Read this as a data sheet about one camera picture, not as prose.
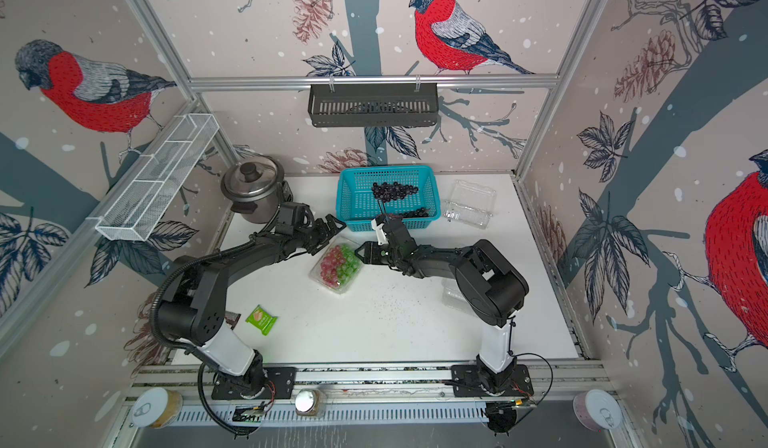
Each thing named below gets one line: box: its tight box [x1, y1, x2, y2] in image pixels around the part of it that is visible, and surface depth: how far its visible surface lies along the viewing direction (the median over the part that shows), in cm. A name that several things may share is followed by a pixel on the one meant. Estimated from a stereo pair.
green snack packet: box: [245, 304, 279, 336], surface depth 85 cm
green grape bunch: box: [336, 244, 361, 287], surface depth 92 cm
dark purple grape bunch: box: [372, 182, 419, 201], surface depth 113 cm
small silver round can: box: [295, 388, 322, 417], surface depth 64 cm
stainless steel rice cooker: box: [221, 158, 285, 225], surface depth 97 cm
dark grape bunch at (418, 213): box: [400, 207, 431, 218], surface depth 106 cm
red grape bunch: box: [320, 245, 346, 288], surface depth 91 cm
